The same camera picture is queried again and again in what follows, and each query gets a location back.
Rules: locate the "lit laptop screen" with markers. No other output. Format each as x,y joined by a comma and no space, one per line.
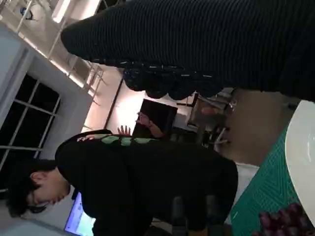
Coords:
78,216

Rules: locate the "green cutting mat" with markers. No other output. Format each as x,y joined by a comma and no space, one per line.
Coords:
265,186

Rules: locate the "person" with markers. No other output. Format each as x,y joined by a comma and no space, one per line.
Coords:
147,177
153,128

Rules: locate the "dark-paned window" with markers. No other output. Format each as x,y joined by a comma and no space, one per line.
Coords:
24,123

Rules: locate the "white plate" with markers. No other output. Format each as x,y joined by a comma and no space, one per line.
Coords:
302,152

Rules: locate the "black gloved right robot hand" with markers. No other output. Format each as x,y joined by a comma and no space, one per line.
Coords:
197,44

